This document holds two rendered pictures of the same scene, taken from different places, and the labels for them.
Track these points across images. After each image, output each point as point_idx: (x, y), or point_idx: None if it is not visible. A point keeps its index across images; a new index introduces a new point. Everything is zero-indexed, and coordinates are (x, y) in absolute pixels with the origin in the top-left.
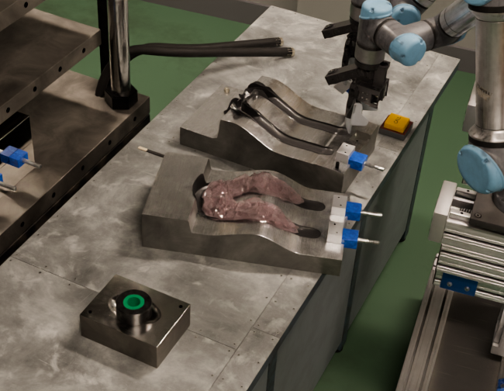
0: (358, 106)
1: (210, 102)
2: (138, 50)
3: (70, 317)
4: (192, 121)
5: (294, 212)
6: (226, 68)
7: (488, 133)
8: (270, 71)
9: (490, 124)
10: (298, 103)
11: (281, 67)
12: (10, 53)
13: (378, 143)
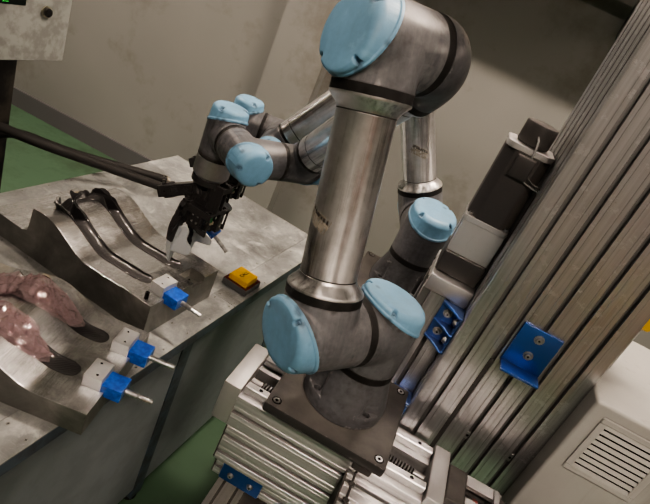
0: (184, 230)
1: (49, 198)
2: None
3: None
4: (12, 207)
5: (60, 335)
6: (99, 183)
7: (313, 283)
8: (143, 199)
9: (318, 270)
10: (143, 225)
11: (156, 199)
12: None
13: (216, 292)
